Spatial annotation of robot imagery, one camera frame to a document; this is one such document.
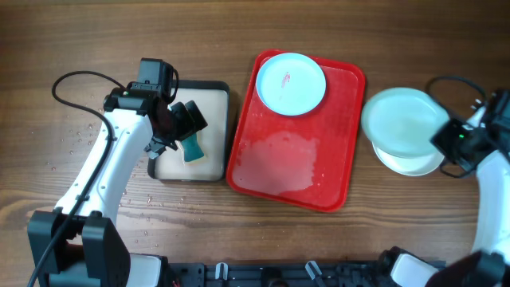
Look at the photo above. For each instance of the light blue plate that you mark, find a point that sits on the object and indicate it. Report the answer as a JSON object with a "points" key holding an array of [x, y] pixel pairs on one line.
{"points": [[291, 84], [402, 121]]}

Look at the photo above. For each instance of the black rectangular water tray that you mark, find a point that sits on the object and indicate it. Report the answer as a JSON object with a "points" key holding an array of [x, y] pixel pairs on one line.
{"points": [[212, 98]]}

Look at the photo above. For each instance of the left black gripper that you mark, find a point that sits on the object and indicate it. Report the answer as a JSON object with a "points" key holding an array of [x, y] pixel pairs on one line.
{"points": [[189, 120]]}

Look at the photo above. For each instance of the white plate bottom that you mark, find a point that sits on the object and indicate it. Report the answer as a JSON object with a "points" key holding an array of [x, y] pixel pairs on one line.
{"points": [[407, 159]]}

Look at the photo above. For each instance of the light blue plate top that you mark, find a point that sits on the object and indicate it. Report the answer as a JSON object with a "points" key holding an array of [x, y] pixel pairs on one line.
{"points": [[291, 84]]}

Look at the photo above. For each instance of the green dish sponge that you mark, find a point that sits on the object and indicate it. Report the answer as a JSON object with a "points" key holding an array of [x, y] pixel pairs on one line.
{"points": [[191, 149]]}

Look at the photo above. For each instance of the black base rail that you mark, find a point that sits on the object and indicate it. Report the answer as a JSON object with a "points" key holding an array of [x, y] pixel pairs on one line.
{"points": [[343, 274]]}

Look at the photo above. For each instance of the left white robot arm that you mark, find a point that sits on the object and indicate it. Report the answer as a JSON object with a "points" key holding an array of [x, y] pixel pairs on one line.
{"points": [[77, 243]]}

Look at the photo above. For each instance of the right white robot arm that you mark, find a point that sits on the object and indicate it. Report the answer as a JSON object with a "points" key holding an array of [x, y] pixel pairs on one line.
{"points": [[488, 264]]}

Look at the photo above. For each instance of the red plastic tray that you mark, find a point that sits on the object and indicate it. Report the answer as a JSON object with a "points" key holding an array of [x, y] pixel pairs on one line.
{"points": [[300, 160]]}

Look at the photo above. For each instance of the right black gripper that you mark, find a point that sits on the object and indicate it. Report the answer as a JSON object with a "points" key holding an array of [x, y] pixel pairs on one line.
{"points": [[440, 138]]}

